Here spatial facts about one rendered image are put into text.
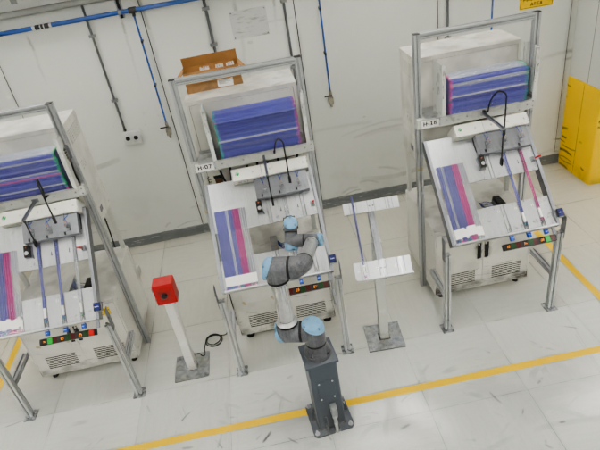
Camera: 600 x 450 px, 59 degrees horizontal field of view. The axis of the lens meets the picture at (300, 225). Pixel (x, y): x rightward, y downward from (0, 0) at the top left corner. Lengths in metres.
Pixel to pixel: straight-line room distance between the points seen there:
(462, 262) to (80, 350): 2.77
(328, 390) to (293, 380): 0.57
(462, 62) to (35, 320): 3.09
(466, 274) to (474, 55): 1.51
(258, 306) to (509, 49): 2.37
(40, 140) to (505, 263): 3.24
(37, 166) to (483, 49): 2.82
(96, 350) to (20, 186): 1.27
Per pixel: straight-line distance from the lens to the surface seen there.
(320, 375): 3.01
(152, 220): 5.30
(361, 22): 4.75
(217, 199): 3.43
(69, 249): 3.58
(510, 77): 3.60
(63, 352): 4.13
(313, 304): 3.81
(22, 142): 3.67
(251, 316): 3.82
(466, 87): 3.49
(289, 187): 3.34
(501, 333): 3.89
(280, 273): 2.60
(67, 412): 4.08
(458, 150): 3.61
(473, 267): 4.01
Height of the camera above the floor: 2.70
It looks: 32 degrees down
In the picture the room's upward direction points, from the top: 10 degrees counter-clockwise
